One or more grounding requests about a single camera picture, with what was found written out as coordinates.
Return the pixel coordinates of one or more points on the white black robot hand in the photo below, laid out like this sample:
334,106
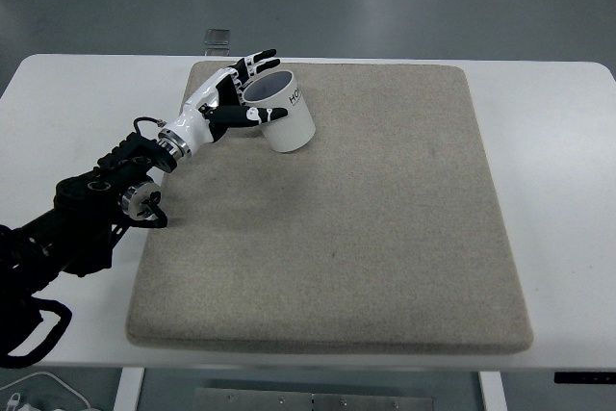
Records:
219,102

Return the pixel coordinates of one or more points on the white ribbed cup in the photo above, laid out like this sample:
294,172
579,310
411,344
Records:
280,89

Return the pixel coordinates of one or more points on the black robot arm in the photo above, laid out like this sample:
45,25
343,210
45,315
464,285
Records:
92,211

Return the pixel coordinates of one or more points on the clear plastic block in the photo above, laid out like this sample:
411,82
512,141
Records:
217,42

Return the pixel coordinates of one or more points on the grey felt mat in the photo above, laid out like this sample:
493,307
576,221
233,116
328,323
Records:
383,234

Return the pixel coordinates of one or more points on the white table leg left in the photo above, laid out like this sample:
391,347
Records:
129,389

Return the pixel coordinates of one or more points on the white table leg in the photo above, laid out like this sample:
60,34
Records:
129,389
493,396

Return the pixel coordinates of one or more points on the white table leg right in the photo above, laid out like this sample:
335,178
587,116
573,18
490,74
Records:
493,396

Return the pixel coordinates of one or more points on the black desk control panel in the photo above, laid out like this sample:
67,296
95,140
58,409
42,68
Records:
585,378

